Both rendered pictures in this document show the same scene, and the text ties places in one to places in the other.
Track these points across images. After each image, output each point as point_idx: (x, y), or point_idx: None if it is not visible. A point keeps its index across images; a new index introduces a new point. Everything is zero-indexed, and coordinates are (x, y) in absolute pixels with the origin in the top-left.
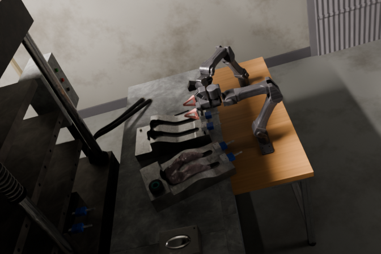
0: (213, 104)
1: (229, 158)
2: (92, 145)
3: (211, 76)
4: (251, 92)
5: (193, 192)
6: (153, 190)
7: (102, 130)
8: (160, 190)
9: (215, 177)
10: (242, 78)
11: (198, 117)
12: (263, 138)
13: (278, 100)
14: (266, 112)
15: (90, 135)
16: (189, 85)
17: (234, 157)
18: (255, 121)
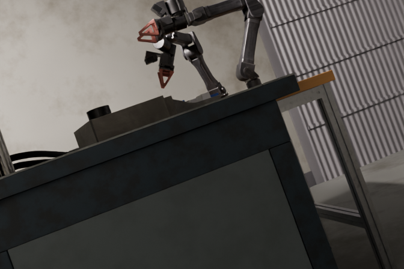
0: (176, 20)
1: (210, 95)
2: (0, 151)
3: (174, 37)
4: (223, 5)
5: None
6: (94, 108)
7: (20, 163)
8: (106, 110)
9: (192, 103)
10: (220, 93)
11: (157, 29)
12: (255, 82)
13: (259, 12)
14: (248, 37)
15: (1, 135)
16: (146, 53)
17: (217, 95)
18: (238, 63)
